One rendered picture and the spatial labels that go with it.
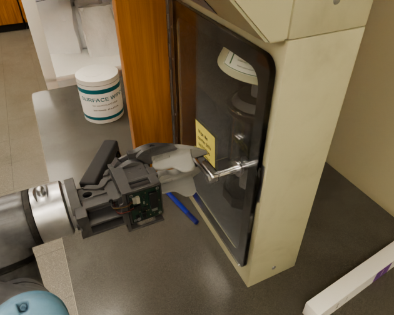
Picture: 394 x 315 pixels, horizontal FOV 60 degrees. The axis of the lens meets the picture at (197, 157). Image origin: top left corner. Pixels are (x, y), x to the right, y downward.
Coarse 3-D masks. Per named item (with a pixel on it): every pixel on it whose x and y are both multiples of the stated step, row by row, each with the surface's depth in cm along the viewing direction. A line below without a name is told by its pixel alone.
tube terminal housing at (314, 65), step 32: (320, 0) 35; (352, 0) 37; (288, 32) 36; (320, 32) 37; (352, 32) 39; (288, 64) 38; (320, 64) 40; (352, 64) 42; (288, 96) 41; (320, 96) 43; (288, 128) 44; (320, 128) 47; (288, 160) 48; (320, 160) 51; (288, 192) 53; (256, 224) 54; (288, 224) 58; (256, 256) 60; (288, 256) 65
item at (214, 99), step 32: (192, 32) 54; (224, 32) 45; (192, 64) 58; (224, 64) 48; (256, 64) 40; (192, 96) 61; (224, 96) 50; (256, 96) 42; (192, 128) 66; (224, 128) 53; (256, 128) 44; (224, 160) 56; (256, 160) 46; (224, 192) 60; (256, 192) 50; (224, 224) 64
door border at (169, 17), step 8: (168, 0) 59; (168, 8) 60; (168, 16) 61; (168, 24) 62; (168, 48) 65; (168, 56) 66; (176, 104) 70; (176, 112) 72; (176, 120) 73; (176, 128) 74; (176, 136) 76
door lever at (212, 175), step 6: (204, 156) 54; (198, 162) 53; (204, 162) 52; (234, 162) 52; (204, 168) 52; (210, 168) 51; (228, 168) 52; (234, 168) 52; (240, 168) 51; (204, 174) 52; (210, 174) 50; (216, 174) 50; (222, 174) 51; (228, 174) 51; (240, 174) 52; (210, 180) 50; (216, 180) 51
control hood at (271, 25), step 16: (208, 0) 38; (224, 0) 32; (240, 0) 31; (256, 0) 32; (272, 0) 32; (288, 0) 33; (224, 16) 40; (240, 16) 33; (256, 16) 33; (272, 16) 33; (288, 16) 34; (256, 32) 34; (272, 32) 35
